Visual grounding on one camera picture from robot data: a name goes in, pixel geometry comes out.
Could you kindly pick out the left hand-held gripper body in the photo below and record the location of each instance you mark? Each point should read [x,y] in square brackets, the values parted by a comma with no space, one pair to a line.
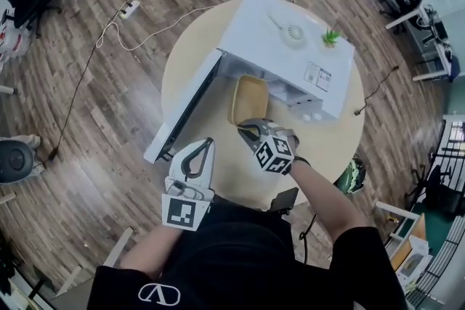
[181,210]

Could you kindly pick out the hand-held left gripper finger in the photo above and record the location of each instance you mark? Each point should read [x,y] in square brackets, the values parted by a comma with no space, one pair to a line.
[210,170]
[181,154]

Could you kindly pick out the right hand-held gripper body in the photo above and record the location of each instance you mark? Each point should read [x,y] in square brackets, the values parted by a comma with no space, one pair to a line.
[274,156]

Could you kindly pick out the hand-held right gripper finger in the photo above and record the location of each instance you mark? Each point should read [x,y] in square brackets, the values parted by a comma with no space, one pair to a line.
[252,139]
[252,123]

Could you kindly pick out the yellow plastic tray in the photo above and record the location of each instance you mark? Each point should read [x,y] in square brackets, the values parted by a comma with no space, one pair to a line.
[250,98]

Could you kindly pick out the white microwave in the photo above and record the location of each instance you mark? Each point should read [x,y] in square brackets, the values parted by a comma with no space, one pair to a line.
[254,29]

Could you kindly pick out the person's left forearm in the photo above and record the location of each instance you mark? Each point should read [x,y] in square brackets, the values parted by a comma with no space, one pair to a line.
[152,247]

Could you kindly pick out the person's right forearm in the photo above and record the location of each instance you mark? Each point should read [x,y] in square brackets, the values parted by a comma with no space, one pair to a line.
[323,199]

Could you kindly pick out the black wristband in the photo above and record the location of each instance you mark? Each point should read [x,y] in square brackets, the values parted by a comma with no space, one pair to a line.
[303,160]

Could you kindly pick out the black box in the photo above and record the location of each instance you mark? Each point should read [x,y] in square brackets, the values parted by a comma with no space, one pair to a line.
[285,199]

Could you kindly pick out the person's black t-shirt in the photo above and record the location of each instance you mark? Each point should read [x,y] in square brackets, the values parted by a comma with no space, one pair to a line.
[236,265]

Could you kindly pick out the green patterned bag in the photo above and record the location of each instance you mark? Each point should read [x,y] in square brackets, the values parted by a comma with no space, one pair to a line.
[354,174]

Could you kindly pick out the small white handheld fan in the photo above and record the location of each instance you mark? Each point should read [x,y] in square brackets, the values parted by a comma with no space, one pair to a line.
[294,34]

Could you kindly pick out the small green potted plant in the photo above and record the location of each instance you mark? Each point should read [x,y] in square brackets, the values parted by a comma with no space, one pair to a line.
[331,37]

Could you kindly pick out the dark grey round device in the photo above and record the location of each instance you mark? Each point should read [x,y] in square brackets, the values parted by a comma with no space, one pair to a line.
[14,159]

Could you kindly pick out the black metal rack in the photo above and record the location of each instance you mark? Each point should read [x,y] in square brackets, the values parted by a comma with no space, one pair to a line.
[448,170]

